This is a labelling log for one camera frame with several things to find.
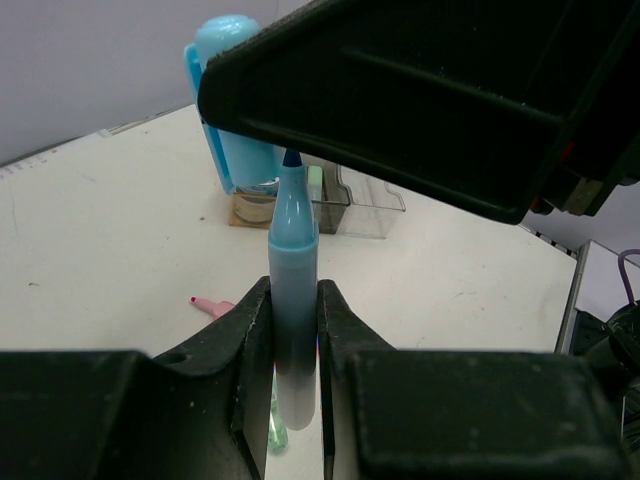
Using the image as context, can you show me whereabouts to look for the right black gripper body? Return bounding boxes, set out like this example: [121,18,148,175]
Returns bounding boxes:
[218,1,639,224]

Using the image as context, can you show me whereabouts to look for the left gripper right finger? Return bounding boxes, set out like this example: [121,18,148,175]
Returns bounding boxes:
[316,279,394,479]

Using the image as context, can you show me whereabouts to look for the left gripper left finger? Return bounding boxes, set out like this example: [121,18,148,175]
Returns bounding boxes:
[151,277,273,479]

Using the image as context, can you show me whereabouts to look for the pink correction tape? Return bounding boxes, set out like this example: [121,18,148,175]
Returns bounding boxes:
[190,297,235,320]

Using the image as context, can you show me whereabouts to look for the green correction tape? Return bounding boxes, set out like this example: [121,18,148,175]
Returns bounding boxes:
[268,377,289,455]

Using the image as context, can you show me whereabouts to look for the green cap highlighter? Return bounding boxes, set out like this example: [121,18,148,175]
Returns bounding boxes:
[307,165,324,202]

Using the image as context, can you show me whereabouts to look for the light blue highlighter cap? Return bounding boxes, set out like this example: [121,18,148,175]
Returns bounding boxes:
[183,15,285,194]

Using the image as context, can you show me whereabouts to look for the grey transparent tray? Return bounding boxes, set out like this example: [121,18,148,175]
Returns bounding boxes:
[312,163,351,235]

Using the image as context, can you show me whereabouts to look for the amber transparent tray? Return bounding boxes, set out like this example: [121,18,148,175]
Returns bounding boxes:
[229,192,276,229]

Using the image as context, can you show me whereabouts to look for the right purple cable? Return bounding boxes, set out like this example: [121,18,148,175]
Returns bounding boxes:
[617,249,640,306]

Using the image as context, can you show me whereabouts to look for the aluminium table frame rail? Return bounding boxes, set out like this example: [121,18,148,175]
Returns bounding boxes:
[519,224,594,356]

